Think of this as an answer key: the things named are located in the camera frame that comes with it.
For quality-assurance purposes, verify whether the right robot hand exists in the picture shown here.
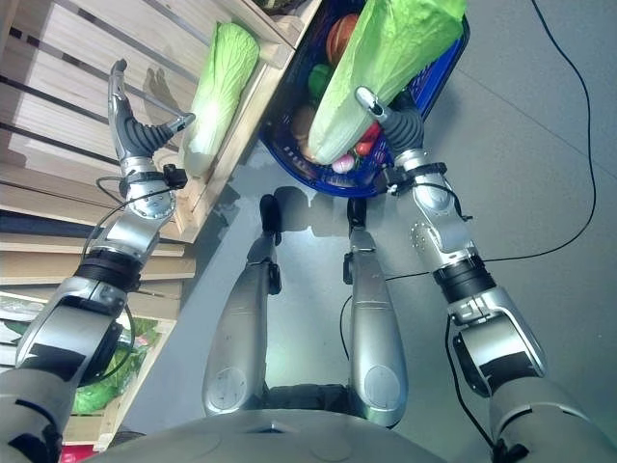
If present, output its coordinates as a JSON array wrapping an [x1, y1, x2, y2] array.
[[355, 86, 432, 172]]

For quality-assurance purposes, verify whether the orange round pumpkin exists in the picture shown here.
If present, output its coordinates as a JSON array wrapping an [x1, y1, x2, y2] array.
[[326, 13, 361, 67]]

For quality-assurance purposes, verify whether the silver robot torso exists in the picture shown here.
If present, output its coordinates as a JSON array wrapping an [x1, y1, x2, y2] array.
[[60, 383, 500, 463]]

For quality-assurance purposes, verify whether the purple onion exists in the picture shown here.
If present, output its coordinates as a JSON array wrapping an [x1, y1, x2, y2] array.
[[332, 153, 358, 175]]

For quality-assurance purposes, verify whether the black floor cable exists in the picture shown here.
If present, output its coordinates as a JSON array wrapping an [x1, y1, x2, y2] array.
[[383, 0, 598, 282]]

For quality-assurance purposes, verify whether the red chili pepper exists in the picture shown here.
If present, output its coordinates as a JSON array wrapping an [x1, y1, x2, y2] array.
[[356, 122, 383, 155]]

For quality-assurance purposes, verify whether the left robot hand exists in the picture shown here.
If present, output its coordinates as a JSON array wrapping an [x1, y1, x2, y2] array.
[[107, 59, 197, 177]]

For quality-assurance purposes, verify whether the brown potato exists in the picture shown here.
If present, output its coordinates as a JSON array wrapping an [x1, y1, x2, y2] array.
[[290, 104, 317, 142]]

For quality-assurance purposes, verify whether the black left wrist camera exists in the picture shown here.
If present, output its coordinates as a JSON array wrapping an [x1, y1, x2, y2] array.
[[162, 164, 189, 190]]

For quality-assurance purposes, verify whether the large napa cabbage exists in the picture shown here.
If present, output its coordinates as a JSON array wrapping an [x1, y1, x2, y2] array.
[[307, 0, 468, 165]]

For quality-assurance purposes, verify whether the green leafy vegetable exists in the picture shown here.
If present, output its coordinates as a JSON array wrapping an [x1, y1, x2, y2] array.
[[71, 316, 156, 416]]

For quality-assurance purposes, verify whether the right silver robot leg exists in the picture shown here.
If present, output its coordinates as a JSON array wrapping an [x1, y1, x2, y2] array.
[[342, 226, 409, 430]]

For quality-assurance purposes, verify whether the green bell pepper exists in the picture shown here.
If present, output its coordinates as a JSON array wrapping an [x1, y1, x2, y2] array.
[[308, 63, 335, 98]]

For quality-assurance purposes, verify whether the left silver robot leg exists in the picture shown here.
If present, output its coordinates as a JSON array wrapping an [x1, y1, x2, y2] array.
[[201, 231, 283, 419]]

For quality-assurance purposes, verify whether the wooden slatted shelf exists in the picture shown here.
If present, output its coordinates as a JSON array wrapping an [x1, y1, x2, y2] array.
[[0, 0, 324, 286]]

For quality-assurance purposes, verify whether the small napa cabbage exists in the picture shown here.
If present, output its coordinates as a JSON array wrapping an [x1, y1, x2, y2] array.
[[180, 21, 261, 176]]

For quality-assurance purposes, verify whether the blue plastic shopping basket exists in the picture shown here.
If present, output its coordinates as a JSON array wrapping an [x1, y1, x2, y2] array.
[[257, 0, 471, 201]]

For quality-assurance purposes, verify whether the silver robot leg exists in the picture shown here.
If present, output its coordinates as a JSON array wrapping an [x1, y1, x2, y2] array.
[[342, 226, 409, 430], [201, 231, 283, 419]]

